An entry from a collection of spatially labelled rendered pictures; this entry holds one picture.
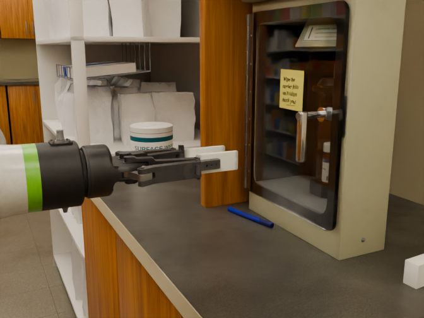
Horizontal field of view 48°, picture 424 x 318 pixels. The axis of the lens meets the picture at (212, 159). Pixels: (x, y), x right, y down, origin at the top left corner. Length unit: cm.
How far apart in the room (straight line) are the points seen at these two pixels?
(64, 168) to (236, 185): 61
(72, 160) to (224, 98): 55
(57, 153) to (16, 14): 524
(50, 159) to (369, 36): 54
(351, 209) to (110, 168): 44
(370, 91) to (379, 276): 31
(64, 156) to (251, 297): 35
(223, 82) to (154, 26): 105
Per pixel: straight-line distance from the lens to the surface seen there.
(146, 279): 105
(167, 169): 66
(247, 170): 110
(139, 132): 140
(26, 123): 569
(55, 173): 63
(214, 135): 111
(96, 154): 66
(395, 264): 91
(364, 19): 83
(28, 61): 619
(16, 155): 64
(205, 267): 84
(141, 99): 200
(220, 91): 110
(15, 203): 64
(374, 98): 86
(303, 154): 84
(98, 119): 205
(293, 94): 92
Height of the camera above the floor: 131
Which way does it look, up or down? 13 degrees down
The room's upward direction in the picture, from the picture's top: straight up
